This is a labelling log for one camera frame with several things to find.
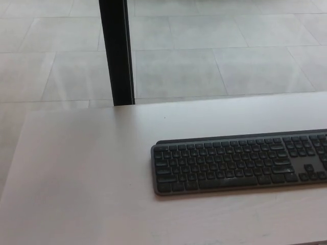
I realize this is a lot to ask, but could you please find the black metal window post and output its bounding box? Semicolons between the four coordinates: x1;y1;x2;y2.
98;0;136;106

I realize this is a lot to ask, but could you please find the black wireless keyboard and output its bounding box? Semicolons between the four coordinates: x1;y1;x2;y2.
150;129;327;197

